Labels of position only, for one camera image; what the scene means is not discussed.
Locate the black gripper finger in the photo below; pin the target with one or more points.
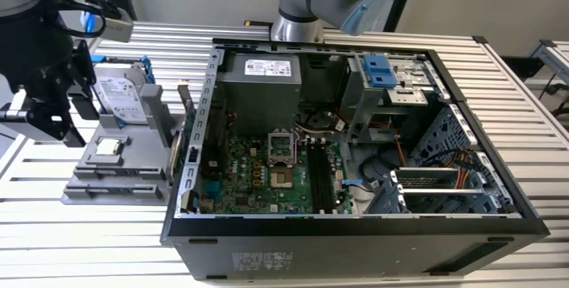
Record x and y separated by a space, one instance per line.
53 121
83 81

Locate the RAM stick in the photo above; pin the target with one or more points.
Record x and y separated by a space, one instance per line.
120 170
113 188

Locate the hard disk in blue carrier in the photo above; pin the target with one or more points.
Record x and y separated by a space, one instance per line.
121 94

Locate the silver CPU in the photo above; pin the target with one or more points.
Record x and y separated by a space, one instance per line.
107 147

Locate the grey parts rack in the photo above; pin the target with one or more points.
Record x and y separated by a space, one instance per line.
137 148

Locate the green graphics card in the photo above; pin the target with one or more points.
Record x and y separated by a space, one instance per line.
188 124

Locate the grey power supply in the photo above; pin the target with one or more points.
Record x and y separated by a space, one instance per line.
262 101

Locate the green motherboard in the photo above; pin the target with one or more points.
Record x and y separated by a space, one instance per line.
240 174

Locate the locking lever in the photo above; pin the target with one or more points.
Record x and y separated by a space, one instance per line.
294 149

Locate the CPU socket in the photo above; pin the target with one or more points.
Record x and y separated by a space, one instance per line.
281 176

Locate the round black fan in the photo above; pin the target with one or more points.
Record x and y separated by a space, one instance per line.
320 121

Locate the black PC case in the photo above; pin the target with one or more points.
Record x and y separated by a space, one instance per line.
310 251

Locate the perforated metal disk bay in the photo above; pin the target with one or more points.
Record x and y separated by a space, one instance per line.
426 174

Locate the neighbouring metal table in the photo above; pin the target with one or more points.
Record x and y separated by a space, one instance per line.
553 54

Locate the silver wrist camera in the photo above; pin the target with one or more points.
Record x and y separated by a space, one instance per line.
13 113

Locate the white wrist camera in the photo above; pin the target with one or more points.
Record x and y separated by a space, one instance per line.
117 29

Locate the blue plastic drive bracket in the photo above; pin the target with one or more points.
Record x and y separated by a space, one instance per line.
377 68

